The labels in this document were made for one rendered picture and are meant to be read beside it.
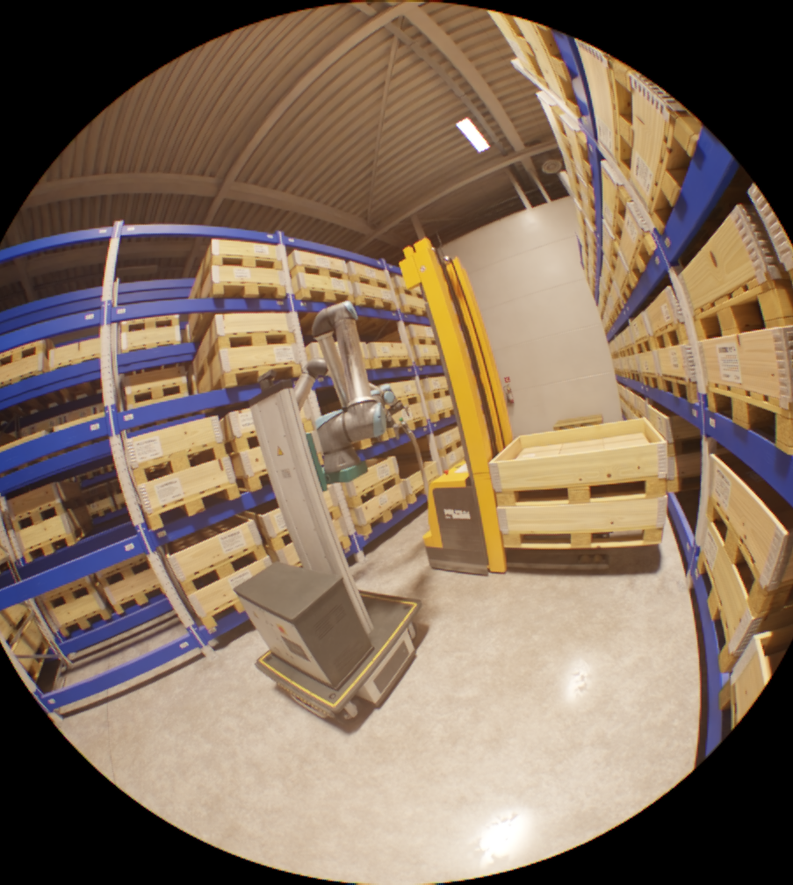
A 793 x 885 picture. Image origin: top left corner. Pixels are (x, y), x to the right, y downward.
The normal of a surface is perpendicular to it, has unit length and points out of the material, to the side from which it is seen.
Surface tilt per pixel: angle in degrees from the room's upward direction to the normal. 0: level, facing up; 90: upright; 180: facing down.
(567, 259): 90
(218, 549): 90
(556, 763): 0
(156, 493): 90
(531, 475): 90
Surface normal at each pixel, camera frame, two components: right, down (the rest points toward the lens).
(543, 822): -0.25, -0.96
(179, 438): 0.74, -0.12
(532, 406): -0.62, 0.25
